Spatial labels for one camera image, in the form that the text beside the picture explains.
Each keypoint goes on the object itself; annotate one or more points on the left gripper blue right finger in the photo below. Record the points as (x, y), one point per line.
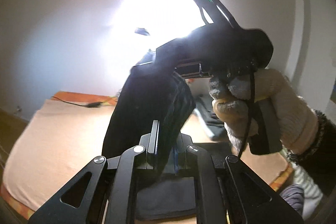
(178, 153)

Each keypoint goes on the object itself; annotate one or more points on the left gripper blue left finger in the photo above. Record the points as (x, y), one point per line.
(153, 145)

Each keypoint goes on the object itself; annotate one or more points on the black pants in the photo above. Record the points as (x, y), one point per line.
(139, 192)

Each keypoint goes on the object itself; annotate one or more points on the right gloved hand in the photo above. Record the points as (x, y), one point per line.
(298, 123)

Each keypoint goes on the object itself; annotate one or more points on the folded grey clothes stack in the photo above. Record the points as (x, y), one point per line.
(215, 129)

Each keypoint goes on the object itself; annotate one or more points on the beige bed blanket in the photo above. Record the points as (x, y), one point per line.
(273, 168)

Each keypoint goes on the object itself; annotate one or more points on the orange floral bed sheet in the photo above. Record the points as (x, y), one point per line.
(86, 96)

